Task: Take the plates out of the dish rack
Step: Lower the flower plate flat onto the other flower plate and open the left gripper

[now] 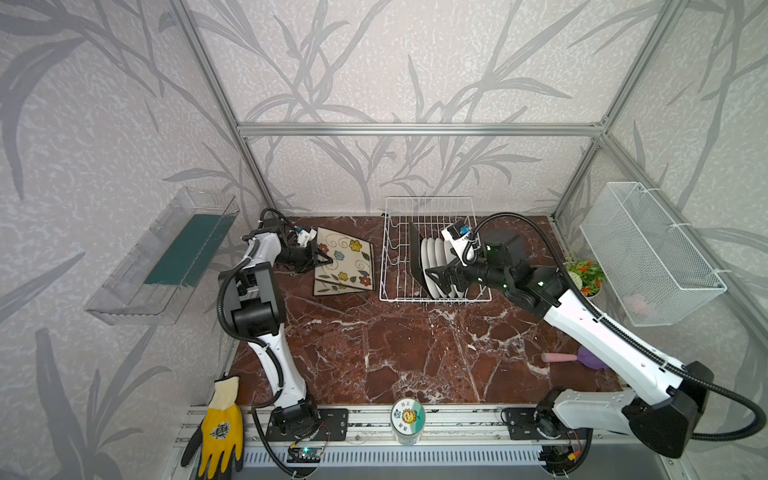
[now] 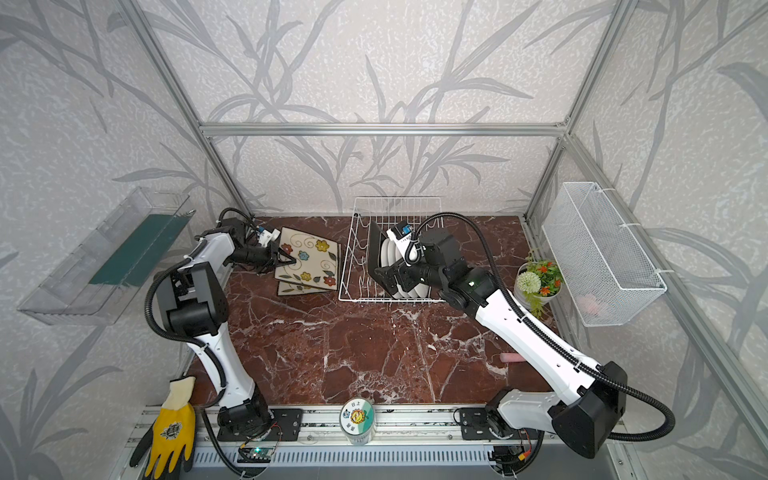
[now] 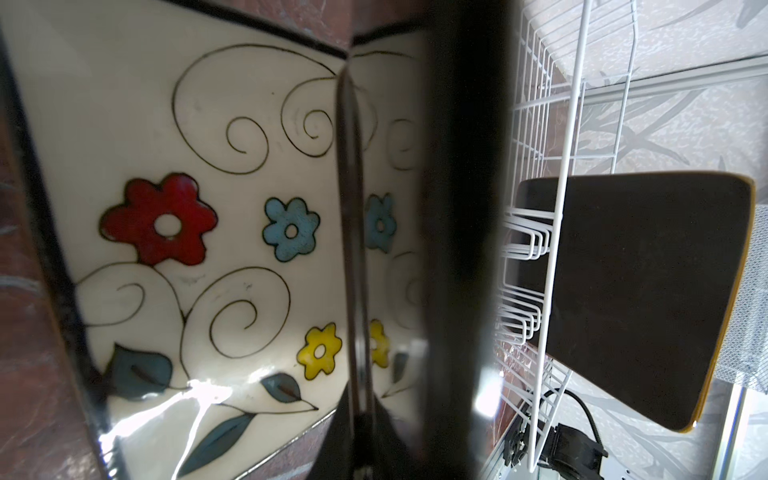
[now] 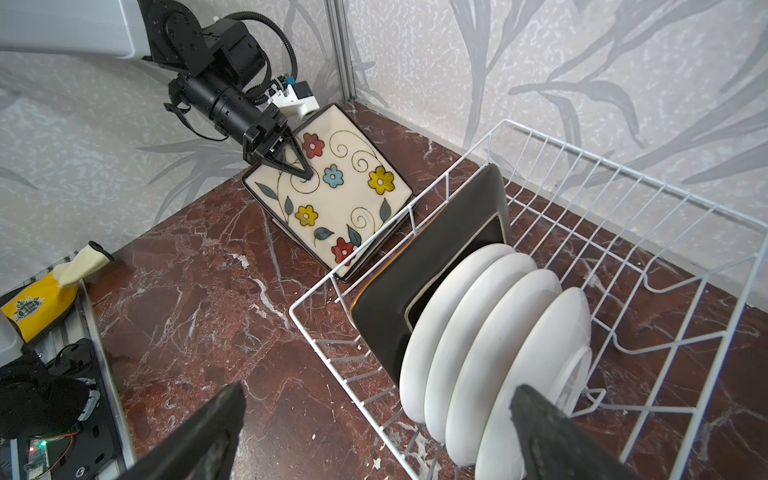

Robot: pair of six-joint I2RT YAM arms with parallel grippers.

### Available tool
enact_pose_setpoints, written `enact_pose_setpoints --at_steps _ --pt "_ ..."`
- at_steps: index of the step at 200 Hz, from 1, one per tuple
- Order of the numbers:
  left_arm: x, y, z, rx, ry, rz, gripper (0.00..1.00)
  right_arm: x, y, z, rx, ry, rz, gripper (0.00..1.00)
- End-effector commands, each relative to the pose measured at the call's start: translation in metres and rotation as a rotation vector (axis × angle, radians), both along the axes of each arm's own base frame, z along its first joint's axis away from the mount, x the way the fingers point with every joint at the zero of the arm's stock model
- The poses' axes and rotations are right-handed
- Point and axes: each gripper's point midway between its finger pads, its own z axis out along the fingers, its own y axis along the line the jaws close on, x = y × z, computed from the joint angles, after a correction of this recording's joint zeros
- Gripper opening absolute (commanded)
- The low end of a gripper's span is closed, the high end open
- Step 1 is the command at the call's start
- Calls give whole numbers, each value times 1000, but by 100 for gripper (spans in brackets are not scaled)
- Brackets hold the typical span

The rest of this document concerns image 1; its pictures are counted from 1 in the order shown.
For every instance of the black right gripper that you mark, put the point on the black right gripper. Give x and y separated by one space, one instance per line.
454 276

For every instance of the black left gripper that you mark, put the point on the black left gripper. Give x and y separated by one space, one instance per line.
305 257

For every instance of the black square plate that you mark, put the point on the black square plate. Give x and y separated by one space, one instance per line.
415 259
352 259

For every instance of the floral square plate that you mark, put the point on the floral square plate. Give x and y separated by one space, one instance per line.
325 288

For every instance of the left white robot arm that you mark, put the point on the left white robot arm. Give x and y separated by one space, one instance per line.
250 308

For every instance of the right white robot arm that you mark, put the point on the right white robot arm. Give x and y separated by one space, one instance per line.
658 408

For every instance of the white round plate rightmost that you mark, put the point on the white round plate rightmost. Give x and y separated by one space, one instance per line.
457 250

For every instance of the white round plate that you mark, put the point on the white round plate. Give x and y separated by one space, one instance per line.
441 261
425 265
457 250
431 255

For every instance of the white round plate leftmost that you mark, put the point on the white round plate leftmost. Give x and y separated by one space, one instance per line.
425 265

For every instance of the green mat in shelf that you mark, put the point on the green mat in shelf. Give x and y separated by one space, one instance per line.
186 260

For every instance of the white ribbed flower pot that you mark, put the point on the white ribbed flower pot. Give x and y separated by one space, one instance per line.
587 275

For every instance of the round green labelled can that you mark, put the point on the round green labelled can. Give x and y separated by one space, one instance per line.
407 419

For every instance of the purple pink spoon toy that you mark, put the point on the purple pink spoon toy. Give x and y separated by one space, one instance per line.
582 356

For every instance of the pink item in basket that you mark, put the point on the pink item in basket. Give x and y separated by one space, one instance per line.
638 305

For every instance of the green circuit board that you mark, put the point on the green circuit board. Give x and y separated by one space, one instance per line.
305 454

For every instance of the yellow black work glove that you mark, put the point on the yellow black work glove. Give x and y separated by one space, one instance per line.
219 438

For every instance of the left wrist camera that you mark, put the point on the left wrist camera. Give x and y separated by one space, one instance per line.
304 237

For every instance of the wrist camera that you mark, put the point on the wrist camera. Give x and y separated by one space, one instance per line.
457 230
304 237

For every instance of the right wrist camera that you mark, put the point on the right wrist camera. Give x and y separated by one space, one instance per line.
457 230

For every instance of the white wire dish rack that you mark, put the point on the white wire dish rack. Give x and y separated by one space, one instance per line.
431 215

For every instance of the clear plastic wall shelf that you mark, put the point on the clear plastic wall shelf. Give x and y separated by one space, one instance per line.
152 285

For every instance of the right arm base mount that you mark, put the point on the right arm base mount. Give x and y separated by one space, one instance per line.
534 424

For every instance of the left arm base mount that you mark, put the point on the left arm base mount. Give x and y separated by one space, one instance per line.
327 424

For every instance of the white mesh wall basket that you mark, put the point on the white mesh wall basket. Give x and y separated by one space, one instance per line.
643 250

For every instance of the aluminium frame rail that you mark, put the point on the aluminium frame rail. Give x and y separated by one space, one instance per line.
600 133

